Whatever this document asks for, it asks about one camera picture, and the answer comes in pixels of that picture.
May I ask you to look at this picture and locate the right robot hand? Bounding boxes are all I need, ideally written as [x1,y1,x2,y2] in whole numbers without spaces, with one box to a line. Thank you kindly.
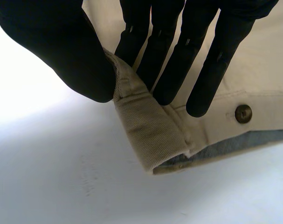
[0,0,280,118]

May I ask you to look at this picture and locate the beige shorts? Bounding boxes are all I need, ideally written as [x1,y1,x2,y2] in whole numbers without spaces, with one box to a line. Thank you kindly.
[82,0,283,176]

